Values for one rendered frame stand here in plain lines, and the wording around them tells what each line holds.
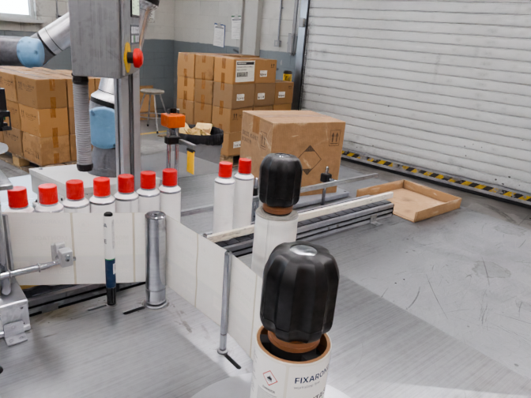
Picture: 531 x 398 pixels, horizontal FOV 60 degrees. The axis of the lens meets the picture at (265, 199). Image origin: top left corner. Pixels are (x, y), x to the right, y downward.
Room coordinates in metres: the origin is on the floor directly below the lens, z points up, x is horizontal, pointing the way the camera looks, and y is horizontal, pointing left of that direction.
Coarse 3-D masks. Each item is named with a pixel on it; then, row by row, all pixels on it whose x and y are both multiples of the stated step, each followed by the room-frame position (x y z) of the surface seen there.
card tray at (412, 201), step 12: (360, 192) 1.67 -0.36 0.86; (372, 192) 1.72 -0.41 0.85; (384, 192) 1.77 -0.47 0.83; (396, 192) 1.78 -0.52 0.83; (408, 192) 1.79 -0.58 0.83; (420, 192) 1.79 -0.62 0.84; (432, 192) 1.75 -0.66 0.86; (396, 204) 1.63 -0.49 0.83; (408, 204) 1.64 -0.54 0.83; (420, 204) 1.66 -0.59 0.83; (432, 204) 1.67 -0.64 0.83; (444, 204) 1.58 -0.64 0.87; (456, 204) 1.64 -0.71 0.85; (408, 216) 1.51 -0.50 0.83; (420, 216) 1.49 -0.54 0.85; (432, 216) 1.54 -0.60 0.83
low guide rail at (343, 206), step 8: (392, 192) 1.52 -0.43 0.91; (360, 200) 1.40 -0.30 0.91; (368, 200) 1.43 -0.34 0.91; (376, 200) 1.46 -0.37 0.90; (320, 208) 1.29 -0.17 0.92; (328, 208) 1.30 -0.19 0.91; (336, 208) 1.33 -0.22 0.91; (344, 208) 1.35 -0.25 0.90; (304, 216) 1.24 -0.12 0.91; (312, 216) 1.26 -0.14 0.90; (224, 232) 1.06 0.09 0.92; (232, 232) 1.07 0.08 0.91; (240, 232) 1.09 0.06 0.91; (248, 232) 1.11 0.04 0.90; (216, 240) 1.04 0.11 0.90
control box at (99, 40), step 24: (72, 0) 0.91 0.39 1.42; (96, 0) 0.92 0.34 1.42; (120, 0) 0.93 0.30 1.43; (72, 24) 0.91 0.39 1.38; (96, 24) 0.92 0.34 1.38; (120, 24) 0.93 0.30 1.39; (72, 48) 0.91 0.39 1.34; (96, 48) 0.92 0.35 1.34; (120, 48) 0.93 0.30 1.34; (72, 72) 0.92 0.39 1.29; (96, 72) 0.92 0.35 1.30; (120, 72) 0.92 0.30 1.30
